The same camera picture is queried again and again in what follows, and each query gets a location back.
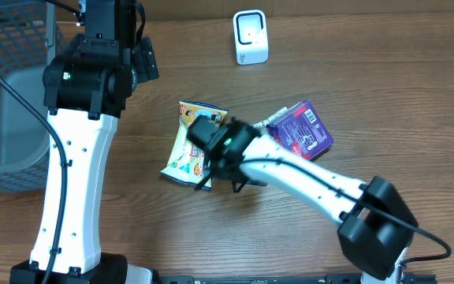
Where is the white tube gold cap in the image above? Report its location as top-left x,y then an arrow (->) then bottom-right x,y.
252,106 -> 288,129

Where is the purple red snack pack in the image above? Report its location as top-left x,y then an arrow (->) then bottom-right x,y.
266,101 -> 334,160

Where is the grey plastic shopping basket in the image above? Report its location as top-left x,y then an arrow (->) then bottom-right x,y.
0,0 -> 65,192

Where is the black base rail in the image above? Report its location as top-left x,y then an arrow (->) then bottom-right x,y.
154,274 -> 437,284

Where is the white barcode scanner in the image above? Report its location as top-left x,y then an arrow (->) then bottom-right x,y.
233,9 -> 269,65

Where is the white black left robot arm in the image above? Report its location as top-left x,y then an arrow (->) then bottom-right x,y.
9,1 -> 159,284

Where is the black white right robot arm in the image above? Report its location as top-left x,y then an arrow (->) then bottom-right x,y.
187,116 -> 452,283

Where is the yellow snack bag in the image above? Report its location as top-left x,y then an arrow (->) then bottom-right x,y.
160,101 -> 228,186

